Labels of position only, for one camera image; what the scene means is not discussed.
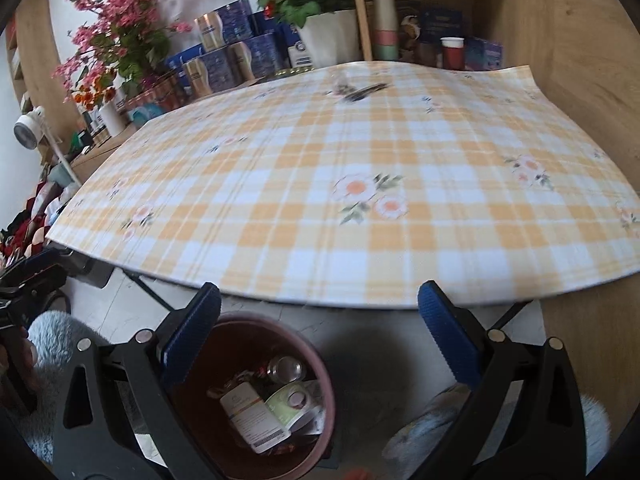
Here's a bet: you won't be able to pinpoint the gold blue gift box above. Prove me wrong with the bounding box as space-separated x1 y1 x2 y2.
182 52 234 99
227 34 281 84
195 0 254 54

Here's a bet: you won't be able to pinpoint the dark box with swan print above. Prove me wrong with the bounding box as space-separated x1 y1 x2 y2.
397 0 421 61

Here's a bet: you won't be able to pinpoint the white ribbed vase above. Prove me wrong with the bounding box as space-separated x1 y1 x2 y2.
97 102 126 136

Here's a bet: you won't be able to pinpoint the white flower pot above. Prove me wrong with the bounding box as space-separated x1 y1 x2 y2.
296 9 362 69

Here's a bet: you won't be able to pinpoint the stack of paper cups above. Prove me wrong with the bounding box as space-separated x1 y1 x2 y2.
372 0 400 61

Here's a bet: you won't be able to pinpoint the row of small brown bottles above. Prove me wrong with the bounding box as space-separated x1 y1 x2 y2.
82 115 109 141

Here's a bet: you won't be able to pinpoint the wooden shelf unit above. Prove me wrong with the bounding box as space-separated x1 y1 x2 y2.
350 0 531 69

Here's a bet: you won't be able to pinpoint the dark blue flat box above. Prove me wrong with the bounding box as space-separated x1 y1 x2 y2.
165 45 206 74

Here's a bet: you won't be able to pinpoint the large dark blue box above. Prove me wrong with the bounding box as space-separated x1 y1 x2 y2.
419 7 464 46

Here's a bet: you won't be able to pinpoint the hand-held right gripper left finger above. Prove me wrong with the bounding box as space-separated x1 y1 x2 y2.
52 282 223 480

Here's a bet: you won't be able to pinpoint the copper striped gift box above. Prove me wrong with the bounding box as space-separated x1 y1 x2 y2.
125 77 189 116

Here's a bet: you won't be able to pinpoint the low wooden cabinet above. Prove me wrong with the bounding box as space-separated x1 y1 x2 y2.
75 125 139 181

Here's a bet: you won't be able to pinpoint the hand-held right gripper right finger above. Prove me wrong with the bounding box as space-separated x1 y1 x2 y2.
415 280 588 480

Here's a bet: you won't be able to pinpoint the white desk fan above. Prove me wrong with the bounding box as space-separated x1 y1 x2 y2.
13 106 82 184

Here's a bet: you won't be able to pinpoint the green white paper cup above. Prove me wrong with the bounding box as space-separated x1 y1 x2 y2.
265 381 326 434

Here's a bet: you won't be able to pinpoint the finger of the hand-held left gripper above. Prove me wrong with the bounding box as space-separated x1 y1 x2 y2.
20 270 69 302
9 248 67 284

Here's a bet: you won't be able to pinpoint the red cup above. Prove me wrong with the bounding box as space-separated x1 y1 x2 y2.
440 36 466 70

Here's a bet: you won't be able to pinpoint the light blue fluffy robe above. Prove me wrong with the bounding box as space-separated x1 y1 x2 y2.
579 394 612 457

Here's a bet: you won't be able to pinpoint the blue box with white emblem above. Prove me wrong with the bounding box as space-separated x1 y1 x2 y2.
282 25 314 69

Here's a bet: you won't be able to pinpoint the crushed red can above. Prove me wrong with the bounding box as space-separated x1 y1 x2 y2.
265 355 307 384

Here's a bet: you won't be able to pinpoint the red and dark cloth pile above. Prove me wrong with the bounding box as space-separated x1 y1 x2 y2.
0 180 81 261

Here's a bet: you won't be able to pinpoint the pink blossom plant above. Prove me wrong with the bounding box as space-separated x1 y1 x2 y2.
52 0 194 99

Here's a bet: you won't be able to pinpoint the small bright blue box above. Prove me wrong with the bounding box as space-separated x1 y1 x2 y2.
465 36 504 71

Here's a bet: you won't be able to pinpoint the yellow plaid tablecloth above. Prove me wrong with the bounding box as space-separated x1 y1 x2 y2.
45 60 640 312

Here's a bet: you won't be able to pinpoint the brown plastic bin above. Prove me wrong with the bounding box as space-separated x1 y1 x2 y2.
167 312 337 477

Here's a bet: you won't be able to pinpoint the fluffy slipper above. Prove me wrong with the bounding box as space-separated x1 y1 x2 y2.
384 389 472 477

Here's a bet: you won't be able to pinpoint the white printed box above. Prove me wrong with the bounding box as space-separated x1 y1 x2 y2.
219 381 291 455

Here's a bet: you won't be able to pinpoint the orange artificial flowers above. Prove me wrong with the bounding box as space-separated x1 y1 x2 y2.
70 85 117 111

